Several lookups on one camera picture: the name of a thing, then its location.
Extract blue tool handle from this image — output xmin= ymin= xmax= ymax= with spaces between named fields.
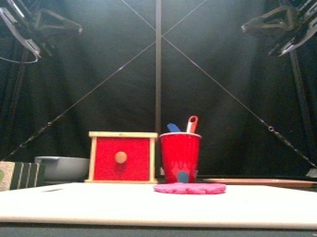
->
xmin=166 ymin=122 xmax=183 ymax=134

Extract green striped cloth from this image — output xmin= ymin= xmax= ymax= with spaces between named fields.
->
xmin=0 ymin=160 xmax=47 ymax=193

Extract grey bowl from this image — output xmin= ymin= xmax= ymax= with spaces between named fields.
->
xmin=33 ymin=156 xmax=92 ymax=183

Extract black vertical frame post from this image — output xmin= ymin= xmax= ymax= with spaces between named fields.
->
xmin=289 ymin=49 xmax=317 ymax=169

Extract flat pink dough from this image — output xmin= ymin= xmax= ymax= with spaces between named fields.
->
xmin=152 ymin=181 xmax=227 ymax=195

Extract thin diagonal brace wire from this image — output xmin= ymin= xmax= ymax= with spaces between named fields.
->
xmin=0 ymin=0 xmax=209 ymax=162
xmin=119 ymin=0 xmax=317 ymax=169

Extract grey vertical frame pole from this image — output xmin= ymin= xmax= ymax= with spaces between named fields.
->
xmin=154 ymin=0 xmax=163 ymax=135

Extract brown wooden tray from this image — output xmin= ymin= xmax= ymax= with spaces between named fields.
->
xmin=201 ymin=177 xmax=317 ymax=190

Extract white cutting board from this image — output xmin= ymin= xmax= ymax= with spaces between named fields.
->
xmin=0 ymin=181 xmax=317 ymax=231

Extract red and white tool handle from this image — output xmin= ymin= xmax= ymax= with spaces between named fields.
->
xmin=184 ymin=115 xmax=199 ymax=134

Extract red plastic cup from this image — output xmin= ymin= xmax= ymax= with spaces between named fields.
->
xmin=158 ymin=131 xmax=203 ymax=185

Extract red drawer with wooden knob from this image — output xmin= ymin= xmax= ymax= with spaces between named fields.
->
xmin=92 ymin=137 xmax=151 ymax=181

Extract wooden drawer box frame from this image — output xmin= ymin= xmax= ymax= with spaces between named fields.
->
xmin=84 ymin=131 xmax=159 ymax=184

